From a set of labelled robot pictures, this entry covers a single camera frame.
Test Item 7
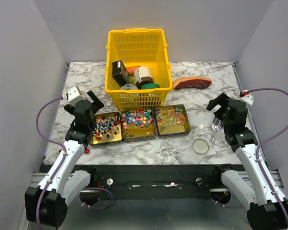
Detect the metal candy scoop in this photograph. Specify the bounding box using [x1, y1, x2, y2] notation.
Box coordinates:
[211, 117, 222, 142]

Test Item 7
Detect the gold candy tin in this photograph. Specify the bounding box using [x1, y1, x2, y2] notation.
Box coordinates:
[90, 112, 123, 148]
[120, 108, 156, 143]
[154, 104, 191, 139]

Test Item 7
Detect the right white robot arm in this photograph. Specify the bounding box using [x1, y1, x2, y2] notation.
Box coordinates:
[207, 92, 288, 230]

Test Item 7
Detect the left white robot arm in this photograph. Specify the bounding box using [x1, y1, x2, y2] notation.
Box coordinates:
[24, 87, 104, 229]

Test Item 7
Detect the gold jar lid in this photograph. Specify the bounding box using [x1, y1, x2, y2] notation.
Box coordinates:
[192, 138, 209, 155]

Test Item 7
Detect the black box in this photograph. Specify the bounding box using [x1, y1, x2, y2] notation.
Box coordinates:
[112, 60, 130, 87]

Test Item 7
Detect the toy meat slice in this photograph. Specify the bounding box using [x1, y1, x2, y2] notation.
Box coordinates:
[172, 77, 212, 90]

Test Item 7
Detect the orange carrot toy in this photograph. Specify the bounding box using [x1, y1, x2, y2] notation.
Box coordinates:
[126, 66, 140, 76]

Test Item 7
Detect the yellow plastic basket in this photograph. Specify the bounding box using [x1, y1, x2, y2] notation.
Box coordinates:
[105, 28, 172, 111]

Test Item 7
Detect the white brown jar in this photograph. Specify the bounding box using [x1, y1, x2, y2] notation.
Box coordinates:
[133, 66, 154, 89]

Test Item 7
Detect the clear plastic jar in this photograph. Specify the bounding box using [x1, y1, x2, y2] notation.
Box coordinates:
[160, 139, 177, 161]

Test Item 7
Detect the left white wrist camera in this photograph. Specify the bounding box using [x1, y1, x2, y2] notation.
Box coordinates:
[63, 86, 85, 106]

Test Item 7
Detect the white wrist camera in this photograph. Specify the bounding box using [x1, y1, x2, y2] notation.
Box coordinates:
[63, 86, 85, 106]
[239, 90, 254, 106]

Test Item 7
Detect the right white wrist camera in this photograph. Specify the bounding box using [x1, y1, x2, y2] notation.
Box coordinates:
[239, 90, 254, 106]

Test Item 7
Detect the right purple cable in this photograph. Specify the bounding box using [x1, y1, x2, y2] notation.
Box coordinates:
[248, 87, 288, 230]

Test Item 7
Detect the aluminium rail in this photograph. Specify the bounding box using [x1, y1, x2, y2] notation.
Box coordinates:
[30, 171, 283, 194]

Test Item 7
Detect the black base frame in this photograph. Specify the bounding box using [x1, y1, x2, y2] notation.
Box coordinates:
[39, 163, 272, 201]

